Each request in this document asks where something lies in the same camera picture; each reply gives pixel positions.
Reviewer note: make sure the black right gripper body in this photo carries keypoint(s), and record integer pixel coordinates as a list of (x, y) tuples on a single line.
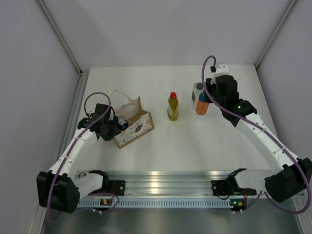
[(212, 91)]

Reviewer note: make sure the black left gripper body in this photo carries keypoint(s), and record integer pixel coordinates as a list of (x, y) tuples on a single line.
[(110, 130)]

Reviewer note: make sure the dark blue pump bottle front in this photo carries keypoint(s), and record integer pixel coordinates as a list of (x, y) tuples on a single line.
[(122, 124)]

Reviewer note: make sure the teal blue pump bottle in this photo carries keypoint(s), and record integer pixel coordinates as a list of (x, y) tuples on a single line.
[(202, 105)]

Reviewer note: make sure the clear square bottle dark cap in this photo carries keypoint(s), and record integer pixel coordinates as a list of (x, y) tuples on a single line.
[(196, 91)]

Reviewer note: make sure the canvas and burlap tote bag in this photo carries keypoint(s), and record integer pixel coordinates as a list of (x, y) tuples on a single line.
[(140, 121)]

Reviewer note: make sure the yellow liquid bottle red cap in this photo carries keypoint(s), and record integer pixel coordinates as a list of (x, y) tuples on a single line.
[(172, 110)]

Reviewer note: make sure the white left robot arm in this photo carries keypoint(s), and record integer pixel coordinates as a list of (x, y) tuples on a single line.
[(58, 188)]

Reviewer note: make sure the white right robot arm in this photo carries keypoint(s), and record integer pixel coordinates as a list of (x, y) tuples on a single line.
[(288, 175)]

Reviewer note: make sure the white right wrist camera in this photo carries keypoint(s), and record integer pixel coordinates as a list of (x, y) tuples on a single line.
[(218, 70)]

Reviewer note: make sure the aluminium left corner post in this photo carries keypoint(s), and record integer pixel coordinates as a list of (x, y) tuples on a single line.
[(55, 28)]

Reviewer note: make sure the aluminium corner post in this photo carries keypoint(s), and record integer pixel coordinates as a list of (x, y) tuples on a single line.
[(55, 28), (276, 31)]

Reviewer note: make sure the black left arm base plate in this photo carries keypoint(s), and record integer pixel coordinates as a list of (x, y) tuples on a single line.
[(116, 187)]

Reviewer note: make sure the aluminium front rail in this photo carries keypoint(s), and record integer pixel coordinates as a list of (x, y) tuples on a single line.
[(164, 184)]

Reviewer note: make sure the white slotted cable duct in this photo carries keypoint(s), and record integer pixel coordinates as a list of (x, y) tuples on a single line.
[(155, 203)]

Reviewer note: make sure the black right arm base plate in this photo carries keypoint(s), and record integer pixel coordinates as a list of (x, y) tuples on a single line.
[(225, 188)]

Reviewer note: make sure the aluminium right corner post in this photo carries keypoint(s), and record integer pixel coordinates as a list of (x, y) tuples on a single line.
[(276, 31)]

